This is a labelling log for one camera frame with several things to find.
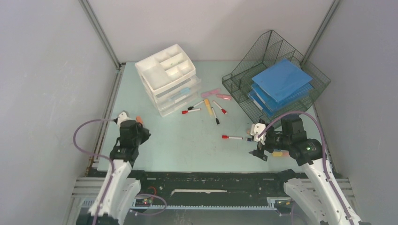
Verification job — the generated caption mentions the red cap marker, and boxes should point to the red cap marker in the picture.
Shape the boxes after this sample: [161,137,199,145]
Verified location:
[222,135,243,140]
[182,108,201,114]
[213,100,228,114]

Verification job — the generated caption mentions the yellow orange highlighter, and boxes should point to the yellow orange highlighter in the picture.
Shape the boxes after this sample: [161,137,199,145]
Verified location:
[272,151,289,157]

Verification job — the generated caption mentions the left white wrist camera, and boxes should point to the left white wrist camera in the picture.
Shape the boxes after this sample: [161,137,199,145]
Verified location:
[113,111,132,127]

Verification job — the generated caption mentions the pink highlighter left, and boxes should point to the pink highlighter left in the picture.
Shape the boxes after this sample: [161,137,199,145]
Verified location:
[201,89,221,98]

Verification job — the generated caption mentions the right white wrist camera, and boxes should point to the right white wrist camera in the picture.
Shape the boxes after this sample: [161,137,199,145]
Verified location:
[250,123,267,144]

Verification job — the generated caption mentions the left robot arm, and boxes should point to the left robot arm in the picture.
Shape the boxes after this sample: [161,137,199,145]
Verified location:
[73,119,151,225]

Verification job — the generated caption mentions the red cap marker right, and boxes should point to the red cap marker right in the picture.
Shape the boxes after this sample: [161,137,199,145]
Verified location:
[213,100,228,114]

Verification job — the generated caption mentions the green wire mesh organizer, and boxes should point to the green wire mesh organizer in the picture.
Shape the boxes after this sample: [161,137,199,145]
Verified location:
[222,30,331,123]

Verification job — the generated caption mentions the light blue highlighter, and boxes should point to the light blue highlighter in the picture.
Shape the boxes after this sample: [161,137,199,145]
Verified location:
[169,88,191,101]

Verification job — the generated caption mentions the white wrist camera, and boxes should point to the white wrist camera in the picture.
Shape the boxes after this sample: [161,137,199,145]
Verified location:
[113,111,132,127]
[250,123,267,144]

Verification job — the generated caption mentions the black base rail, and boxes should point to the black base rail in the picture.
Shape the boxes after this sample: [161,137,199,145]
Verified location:
[129,170,288,208]

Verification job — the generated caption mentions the pink highlighter right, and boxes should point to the pink highlighter right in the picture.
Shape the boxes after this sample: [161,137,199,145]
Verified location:
[216,94,232,100]

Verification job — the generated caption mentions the black cap marker lower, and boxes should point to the black cap marker lower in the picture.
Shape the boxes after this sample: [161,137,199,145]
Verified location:
[211,107,220,125]

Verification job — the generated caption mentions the black cap marker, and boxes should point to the black cap marker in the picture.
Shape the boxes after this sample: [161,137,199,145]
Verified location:
[187,100,204,110]
[211,107,220,125]

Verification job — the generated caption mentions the pink highlighter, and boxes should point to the pink highlighter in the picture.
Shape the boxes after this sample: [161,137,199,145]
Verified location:
[216,94,232,100]
[201,89,221,98]

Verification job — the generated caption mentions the white plastic drawer organizer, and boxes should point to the white plastic drawer organizer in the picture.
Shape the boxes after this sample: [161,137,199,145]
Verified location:
[135,44,201,117]

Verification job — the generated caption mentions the red cap marker left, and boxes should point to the red cap marker left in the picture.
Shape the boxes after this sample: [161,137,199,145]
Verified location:
[182,108,201,114]

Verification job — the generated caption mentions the black cap marker upper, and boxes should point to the black cap marker upper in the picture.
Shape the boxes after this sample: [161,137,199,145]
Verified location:
[187,100,204,110]

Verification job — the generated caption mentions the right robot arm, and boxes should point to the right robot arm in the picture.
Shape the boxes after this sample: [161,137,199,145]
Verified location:
[250,111,366,225]

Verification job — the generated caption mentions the red cap marker bottom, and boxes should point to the red cap marker bottom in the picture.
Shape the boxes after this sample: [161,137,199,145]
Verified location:
[222,135,243,140]

